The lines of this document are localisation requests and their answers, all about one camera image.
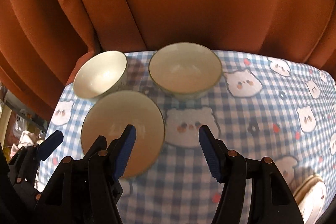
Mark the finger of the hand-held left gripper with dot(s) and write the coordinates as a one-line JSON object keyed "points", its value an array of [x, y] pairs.
{"points": [[50, 145], [98, 144]]}

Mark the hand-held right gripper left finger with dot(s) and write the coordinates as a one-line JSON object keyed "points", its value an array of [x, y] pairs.
{"points": [[126, 150]]}

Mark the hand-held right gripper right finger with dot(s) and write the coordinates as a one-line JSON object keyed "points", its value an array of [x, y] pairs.
{"points": [[210, 153]]}

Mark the floral ceramic bowl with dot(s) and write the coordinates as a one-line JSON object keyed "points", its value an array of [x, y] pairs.
{"points": [[183, 69], [118, 116], [99, 74]]}

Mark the pink cloth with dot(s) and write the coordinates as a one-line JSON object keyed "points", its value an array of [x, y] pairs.
{"points": [[27, 137]]}

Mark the printed cloth pile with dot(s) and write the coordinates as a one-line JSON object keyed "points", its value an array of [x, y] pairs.
{"points": [[21, 121]]}

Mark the wooden shelf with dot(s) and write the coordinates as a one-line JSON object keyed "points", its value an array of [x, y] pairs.
{"points": [[25, 109]]}

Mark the blue checked bear tablecloth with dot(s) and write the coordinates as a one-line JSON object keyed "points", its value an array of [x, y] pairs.
{"points": [[262, 113]]}

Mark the white plate with red print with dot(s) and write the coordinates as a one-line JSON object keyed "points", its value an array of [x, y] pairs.
{"points": [[315, 203]]}

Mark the orange-brown curtain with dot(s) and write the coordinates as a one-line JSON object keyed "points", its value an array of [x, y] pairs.
{"points": [[183, 3]]}

